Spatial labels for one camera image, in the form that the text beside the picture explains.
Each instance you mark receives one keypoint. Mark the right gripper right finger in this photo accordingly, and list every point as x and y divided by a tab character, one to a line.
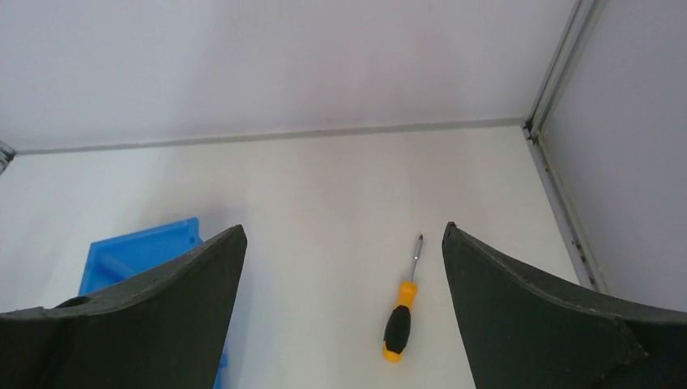
526	328

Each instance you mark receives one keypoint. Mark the blue plastic bin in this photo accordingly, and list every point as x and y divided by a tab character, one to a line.
115	259

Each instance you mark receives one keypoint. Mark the orange black screwdriver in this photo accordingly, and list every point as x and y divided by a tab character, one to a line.
399	324

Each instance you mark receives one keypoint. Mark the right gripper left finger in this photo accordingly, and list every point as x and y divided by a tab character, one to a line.
163	328

